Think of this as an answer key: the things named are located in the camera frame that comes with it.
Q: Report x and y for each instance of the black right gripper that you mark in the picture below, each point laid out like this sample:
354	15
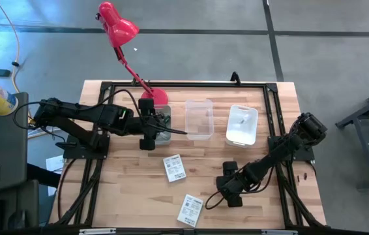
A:
236	184

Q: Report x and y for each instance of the clear plastic bin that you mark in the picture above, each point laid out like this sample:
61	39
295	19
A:
199	120

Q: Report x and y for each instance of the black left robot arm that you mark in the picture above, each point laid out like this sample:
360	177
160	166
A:
99	114

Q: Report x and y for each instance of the silver table edge bracket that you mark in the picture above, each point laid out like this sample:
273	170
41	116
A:
279	232
97	231

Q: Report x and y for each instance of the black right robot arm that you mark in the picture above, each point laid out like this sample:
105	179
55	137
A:
269	161

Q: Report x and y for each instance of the black computer mouse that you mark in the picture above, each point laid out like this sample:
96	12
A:
16	219

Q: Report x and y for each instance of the black aluminium table frame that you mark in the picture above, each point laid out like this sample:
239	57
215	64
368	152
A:
187	85

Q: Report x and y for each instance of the white paper sheet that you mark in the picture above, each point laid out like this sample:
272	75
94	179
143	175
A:
54	163

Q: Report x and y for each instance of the grey plastic bin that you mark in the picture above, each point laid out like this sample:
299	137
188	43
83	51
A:
164	142

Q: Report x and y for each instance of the grey cart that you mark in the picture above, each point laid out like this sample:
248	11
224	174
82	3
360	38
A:
2	140

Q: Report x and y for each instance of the white labelled box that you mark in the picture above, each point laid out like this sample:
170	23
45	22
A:
190	211
174	168

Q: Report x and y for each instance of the red desk lamp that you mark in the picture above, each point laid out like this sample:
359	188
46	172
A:
119	29

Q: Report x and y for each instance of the white plastic bin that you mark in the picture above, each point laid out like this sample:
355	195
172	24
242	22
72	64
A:
240	134

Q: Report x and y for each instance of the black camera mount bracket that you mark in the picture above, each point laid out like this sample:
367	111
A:
235	79

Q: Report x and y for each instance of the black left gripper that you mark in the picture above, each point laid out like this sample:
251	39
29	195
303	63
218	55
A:
147	127

